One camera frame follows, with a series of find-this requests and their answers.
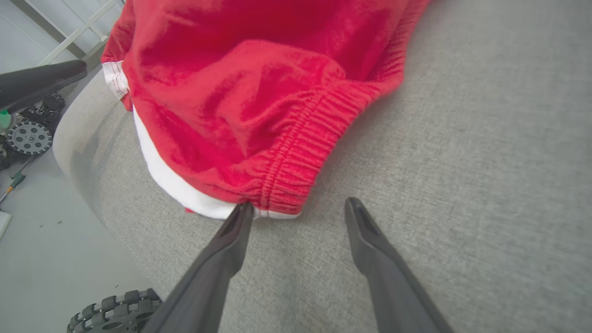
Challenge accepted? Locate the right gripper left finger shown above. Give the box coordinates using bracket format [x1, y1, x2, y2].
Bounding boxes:
[141, 203, 255, 333]

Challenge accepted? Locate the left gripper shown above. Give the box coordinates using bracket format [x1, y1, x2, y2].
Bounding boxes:
[0, 60, 88, 133]

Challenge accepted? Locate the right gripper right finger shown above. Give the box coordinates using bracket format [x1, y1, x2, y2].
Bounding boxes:
[345, 197, 456, 333]

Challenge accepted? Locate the red and white jacket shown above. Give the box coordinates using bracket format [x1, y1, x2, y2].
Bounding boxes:
[101, 0, 433, 220]

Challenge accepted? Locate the white flat board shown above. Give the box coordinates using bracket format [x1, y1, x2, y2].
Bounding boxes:
[0, 210, 13, 241]

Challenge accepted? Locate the green handled screwdriver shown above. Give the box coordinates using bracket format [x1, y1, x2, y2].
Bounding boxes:
[0, 170, 27, 204]

